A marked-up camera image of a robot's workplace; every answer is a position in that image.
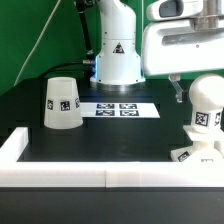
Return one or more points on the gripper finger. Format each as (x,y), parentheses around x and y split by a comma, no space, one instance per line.
(181,95)

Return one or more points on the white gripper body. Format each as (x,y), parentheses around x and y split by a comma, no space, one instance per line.
(172,47)

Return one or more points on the white lamp bulb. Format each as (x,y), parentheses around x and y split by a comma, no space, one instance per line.
(206,95)

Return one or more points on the white lamp base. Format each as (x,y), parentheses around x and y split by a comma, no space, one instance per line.
(202,150)

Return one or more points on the white lamp shade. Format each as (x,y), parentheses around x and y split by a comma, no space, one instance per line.
(62,108)

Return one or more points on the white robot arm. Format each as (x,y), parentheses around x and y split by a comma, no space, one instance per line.
(118,65)

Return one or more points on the white marker sheet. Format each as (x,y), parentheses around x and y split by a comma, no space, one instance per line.
(119,110)

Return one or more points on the white U-shaped fence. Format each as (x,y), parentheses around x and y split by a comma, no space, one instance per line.
(14,173)

